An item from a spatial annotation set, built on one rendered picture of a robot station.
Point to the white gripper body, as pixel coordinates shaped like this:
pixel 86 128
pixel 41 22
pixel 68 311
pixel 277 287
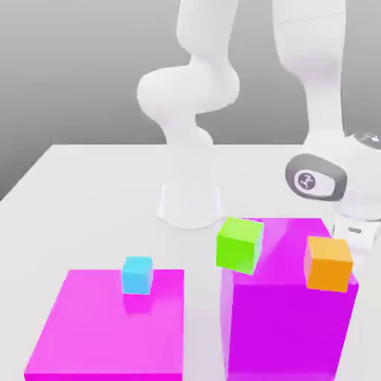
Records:
pixel 361 241

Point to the small green cube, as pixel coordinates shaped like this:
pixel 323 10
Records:
pixel 238 247

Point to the small cyan cube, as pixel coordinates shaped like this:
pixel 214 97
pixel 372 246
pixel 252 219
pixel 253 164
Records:
pixel 137 275

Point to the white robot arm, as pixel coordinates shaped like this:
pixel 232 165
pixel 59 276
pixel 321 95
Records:
pixel 184 98

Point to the small orange cube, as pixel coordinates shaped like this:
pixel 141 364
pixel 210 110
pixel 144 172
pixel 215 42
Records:
pixel 329 268

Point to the large tall magenta box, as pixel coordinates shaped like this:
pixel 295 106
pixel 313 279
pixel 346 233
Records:
pixel 285 330

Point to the large flat magenta box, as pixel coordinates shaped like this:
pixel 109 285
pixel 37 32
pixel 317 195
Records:
pixel 104 336

